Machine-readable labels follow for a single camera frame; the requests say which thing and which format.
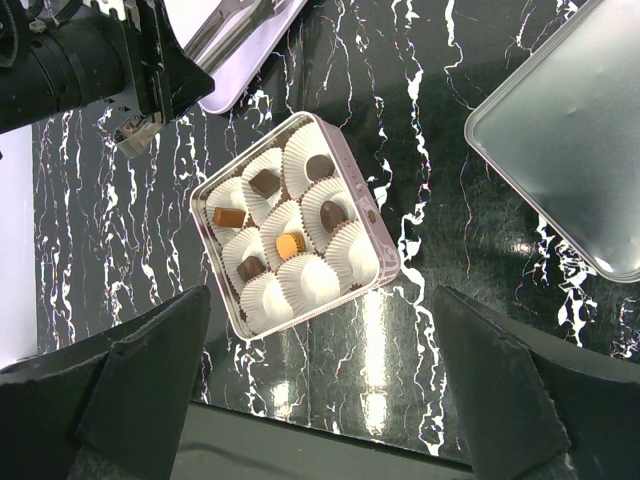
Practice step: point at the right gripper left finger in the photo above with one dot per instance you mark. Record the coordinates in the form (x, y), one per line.
(114, 403)

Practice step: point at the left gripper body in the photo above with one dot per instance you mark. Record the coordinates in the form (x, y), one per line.
(157, 78)

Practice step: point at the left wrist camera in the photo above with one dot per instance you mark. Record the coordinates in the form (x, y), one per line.
(134, 135)

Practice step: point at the pink chocolate tin box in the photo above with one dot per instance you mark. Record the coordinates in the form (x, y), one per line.
(359, 255)

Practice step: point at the metal tongs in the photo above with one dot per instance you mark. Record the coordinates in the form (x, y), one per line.
(228, 26)

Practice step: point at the round dark chocolate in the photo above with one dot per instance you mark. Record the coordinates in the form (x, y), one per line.
(319, 167)
(332, 215)

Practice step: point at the orange caramel chocolate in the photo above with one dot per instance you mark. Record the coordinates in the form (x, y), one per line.
(289, 244)

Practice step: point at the square dark chocolate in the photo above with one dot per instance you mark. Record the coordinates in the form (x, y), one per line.
(265, 183)

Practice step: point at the dark chocolate piece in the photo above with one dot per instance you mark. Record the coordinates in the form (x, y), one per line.
(225, 217)

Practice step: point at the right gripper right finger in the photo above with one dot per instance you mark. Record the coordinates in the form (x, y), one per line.
(533, 406)

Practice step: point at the silver tin lid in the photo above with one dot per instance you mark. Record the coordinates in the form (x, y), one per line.
(563, 131)

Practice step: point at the brown chocolate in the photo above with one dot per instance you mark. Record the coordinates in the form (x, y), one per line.
(250, 267)

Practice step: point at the lilac plastic tray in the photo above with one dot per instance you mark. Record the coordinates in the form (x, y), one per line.
(232, 78)

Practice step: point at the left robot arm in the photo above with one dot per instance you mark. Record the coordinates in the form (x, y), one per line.
(51, 65)

